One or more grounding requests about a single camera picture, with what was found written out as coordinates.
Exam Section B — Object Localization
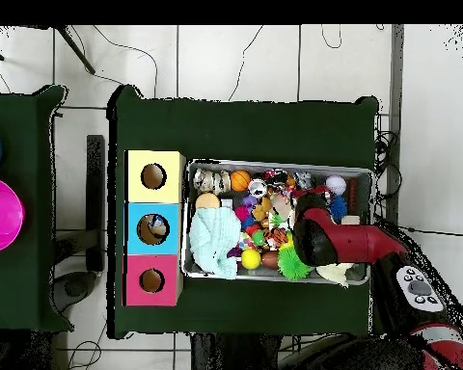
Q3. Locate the small tiger plush toy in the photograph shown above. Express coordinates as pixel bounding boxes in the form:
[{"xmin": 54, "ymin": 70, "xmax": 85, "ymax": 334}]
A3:
[{"xmin": 264, "ymin": 226, "xmax": 290, "ymax": 248}]

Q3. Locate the crushed clear bottle blue label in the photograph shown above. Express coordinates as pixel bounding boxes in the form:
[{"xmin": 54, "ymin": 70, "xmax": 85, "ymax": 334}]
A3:
[
  {"xmin": 144, "ymin": 214, "xmax": 169, "ymax": 236},
  {"xmin": 294, "ymin": 171, "xmax": 313, "ymax": 190}
]

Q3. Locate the cream knitted cloth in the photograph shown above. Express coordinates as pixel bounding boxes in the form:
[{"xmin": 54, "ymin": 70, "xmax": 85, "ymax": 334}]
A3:
[{"xmin": 315, "ymin": 262, "xmax": 356, "ymax": 288}]

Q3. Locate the wooden box with three holes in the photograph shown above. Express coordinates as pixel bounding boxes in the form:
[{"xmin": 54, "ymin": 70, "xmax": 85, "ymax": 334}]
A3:
[{"xmin": 122, "ymin": 149, "xmax": 186, "ymax": 307}]

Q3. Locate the round orange sponge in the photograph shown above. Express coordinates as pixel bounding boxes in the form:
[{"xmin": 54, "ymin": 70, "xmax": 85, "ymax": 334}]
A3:
[{"xmin": 195, "ymin": 192, "xmax": 222, "ymax": 211}]

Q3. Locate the small orange basketball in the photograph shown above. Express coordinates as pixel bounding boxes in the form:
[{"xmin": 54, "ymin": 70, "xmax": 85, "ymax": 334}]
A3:
[{"xmin": 230, "ymin": 170, "xmax": 252, "ymax": 193}]

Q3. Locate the mint green knitted cloth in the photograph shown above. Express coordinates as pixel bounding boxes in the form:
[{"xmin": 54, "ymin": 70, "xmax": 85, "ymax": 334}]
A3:
[{"xmin": 188, "ymin": 206, "xmax": 242, "ymax": 281}]

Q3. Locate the dark green table cloth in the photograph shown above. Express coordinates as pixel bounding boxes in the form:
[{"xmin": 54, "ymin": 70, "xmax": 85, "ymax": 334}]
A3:
[
  {"xmin": 106, "ymin": 84, "xmax": 380, "ymax": 340},
  {"xmin": 0, "ymin": 84, "xmax": 74, "ymax": 333}
]

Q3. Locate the green spiky rubber ball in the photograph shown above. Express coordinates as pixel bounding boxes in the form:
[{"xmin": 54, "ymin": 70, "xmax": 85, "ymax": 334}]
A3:
[{"xmin": 276, "ymin": 243, "xmax": 313, "ymax": 281}]

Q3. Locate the white baseball red stitching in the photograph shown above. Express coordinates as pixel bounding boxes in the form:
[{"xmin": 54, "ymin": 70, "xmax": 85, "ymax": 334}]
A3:
[{"xmin": 325, "ymin": 174, "xmax": 348, "ymax": 195}]

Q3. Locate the blue spiky rubber ball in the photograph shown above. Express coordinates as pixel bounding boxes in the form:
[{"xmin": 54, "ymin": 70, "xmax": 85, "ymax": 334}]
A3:
[{"xmin": 328, "ymin": 195, "xmax": 349, "ymax": 224}]

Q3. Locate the black floor stand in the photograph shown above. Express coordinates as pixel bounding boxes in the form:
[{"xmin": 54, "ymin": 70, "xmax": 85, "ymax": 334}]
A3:
[{"xmin": 53, "ymin": 134, "xmax": 106, "ymax": 313}]

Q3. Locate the black tripod leg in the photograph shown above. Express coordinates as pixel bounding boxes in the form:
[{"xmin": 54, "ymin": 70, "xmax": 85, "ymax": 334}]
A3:
[{"xmin": 55, "ymin": 25, "xmax": 96, "ymax": 75}]

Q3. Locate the pink plastic bowl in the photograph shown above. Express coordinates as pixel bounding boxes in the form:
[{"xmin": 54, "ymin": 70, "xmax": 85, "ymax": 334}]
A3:
[{"xmin": 0, "ymin": 175, "xmax": 26, "ymax": 254}]

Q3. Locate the shallow wire mesh bin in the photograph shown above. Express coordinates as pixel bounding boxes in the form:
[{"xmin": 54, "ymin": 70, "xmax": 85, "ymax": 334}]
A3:
[{"xmin": 180, "ymin": 158, "xmax": 373, "ymax": 287}]

